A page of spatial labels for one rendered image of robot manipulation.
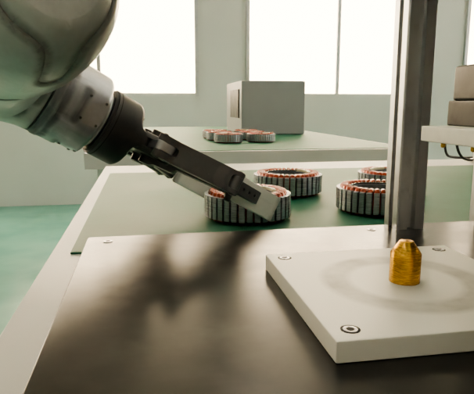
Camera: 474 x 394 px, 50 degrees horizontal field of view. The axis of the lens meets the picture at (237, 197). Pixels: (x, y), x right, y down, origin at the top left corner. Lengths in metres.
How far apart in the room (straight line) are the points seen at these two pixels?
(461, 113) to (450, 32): 5.30
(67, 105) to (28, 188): 4.43
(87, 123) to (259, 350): 0.32
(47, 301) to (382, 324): 0.25
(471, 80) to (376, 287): 0.15
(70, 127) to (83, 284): 0.19
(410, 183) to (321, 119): 4.53
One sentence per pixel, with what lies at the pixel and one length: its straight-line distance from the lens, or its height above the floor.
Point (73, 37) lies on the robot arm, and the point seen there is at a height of 0.93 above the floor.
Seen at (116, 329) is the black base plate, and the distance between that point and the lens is 0.31.
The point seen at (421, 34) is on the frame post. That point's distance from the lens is 0.55.
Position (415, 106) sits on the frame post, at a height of 0.89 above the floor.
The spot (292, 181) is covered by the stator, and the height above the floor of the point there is 0.78.
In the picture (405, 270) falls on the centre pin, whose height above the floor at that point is 0.79.
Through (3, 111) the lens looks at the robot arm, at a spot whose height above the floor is 0.89.
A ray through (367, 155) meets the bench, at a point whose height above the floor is 0.72.
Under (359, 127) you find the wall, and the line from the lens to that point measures 5.21.
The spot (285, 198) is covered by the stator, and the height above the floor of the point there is 0.78.
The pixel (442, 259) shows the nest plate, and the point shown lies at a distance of 0.41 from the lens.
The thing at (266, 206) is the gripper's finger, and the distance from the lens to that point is 0.59.
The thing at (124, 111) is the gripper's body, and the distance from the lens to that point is 0.55.
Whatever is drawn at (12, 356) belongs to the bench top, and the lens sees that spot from 0.34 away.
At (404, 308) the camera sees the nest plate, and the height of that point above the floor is 0.78.
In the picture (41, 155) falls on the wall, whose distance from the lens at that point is 4.88.
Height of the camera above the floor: 0.89
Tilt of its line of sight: 10 degrees down
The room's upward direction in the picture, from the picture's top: straight up
